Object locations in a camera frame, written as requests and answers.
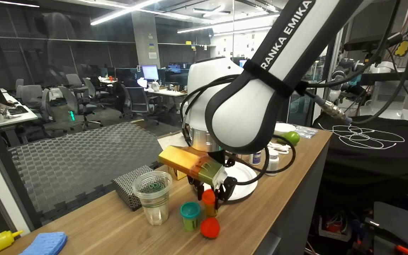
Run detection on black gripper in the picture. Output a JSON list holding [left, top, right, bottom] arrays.
[[188, 148, 240, 209]]

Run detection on orange lid dough container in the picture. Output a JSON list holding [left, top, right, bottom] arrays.
[[200, 188, 219, 219]]

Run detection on clear plastic cup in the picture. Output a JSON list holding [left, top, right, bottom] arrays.
[[131, 169, 175, 223], [131, 169, 175, 220], [132, 171, 175, 226]]

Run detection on white paper plate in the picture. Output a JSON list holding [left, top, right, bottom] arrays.
[[203, 161, 261, 203]]

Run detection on teal lid dough container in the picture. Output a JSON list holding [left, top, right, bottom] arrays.
[[179, 199, 205, 233]]

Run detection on open yellow cardboard box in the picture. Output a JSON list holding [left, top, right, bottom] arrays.
[[158, 144, 230, 189]]

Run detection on red ball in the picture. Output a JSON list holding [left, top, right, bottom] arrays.
[[199, 215, 223, 240]]

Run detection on green round object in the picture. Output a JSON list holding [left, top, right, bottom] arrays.
[[281, 130, 304, 147]]

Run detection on black office chair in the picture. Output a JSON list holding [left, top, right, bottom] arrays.
[[120, 83, 154, 118]]

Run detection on lit computer monitor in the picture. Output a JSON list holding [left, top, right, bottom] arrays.
[[141, 63, 162, 82]]

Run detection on grey concrete pillar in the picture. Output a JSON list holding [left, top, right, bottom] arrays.
[[131, 9, 163, 70]]

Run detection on black cloth covered table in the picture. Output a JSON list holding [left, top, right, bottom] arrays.
[[315, 111, 408, 199]]

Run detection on blue cloth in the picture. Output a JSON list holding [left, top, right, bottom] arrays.
[[20, 229, 70, 255]]

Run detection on office desk with clutter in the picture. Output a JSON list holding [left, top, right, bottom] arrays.
[[0, 87, 42, 145]]

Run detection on white looped cable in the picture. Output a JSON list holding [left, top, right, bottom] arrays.
[[331, 121, 408, 151]]

